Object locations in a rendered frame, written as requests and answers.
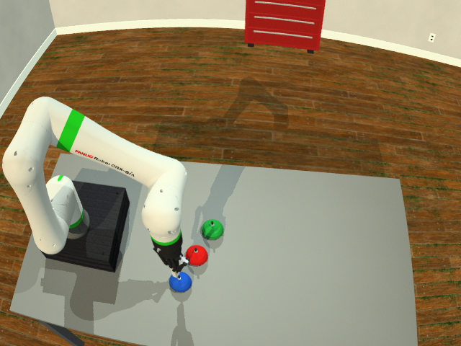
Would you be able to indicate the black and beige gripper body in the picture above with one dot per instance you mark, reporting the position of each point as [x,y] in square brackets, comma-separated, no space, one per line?
[175,255]

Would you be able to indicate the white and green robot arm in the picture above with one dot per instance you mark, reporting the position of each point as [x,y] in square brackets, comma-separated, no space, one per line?
[49,122]

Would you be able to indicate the blue bell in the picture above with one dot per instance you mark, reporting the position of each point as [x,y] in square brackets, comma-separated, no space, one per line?
[180,284]

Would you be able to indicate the green dome bell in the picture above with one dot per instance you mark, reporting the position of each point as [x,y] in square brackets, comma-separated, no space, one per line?
[212,229]

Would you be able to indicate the red bell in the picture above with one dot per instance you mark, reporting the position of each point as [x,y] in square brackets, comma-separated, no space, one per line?
[197,255]

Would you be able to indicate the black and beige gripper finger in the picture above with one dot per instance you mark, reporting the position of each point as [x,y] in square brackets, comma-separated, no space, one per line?
[165,261]
[175,264]

